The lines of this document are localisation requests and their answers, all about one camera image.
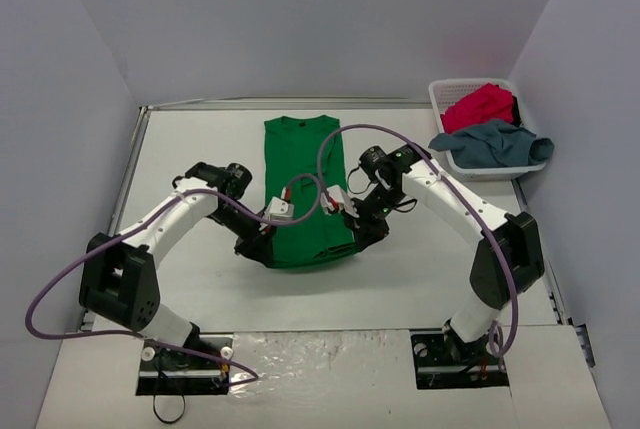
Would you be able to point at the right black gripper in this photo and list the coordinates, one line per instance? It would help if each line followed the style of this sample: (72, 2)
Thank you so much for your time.
(367, 231)

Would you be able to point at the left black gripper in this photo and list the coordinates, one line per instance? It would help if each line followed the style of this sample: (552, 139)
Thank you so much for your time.
(258, 246)

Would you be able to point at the green t shirt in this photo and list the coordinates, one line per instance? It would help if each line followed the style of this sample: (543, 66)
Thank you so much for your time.
(290, 149)

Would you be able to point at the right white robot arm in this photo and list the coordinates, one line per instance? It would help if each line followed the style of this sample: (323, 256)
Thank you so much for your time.
(508, 256)

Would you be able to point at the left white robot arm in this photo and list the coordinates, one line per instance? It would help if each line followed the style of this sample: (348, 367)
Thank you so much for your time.
(120, 284)

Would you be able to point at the grey-blue t shirt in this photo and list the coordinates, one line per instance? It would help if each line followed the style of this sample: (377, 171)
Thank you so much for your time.
(494, 144)

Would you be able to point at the white perforated plastic basket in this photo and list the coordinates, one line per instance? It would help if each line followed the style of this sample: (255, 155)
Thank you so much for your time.
(444, 94)

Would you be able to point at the pink-red t shirt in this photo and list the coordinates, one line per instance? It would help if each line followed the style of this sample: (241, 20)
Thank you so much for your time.
(481, 106)

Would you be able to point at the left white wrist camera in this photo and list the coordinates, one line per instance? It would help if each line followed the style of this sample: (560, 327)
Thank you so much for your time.
(278, 212)

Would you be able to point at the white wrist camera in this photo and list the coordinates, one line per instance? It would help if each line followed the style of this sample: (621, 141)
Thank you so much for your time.
(334, 200)
(278, 212)

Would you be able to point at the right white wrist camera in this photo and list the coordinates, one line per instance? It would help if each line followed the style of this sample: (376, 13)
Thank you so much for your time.
(334, 200)

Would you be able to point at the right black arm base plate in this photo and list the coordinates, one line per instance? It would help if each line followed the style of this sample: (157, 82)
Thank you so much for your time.
(440, 363)

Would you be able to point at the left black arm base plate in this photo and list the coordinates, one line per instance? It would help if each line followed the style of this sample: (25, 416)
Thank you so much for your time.
(165, 372)

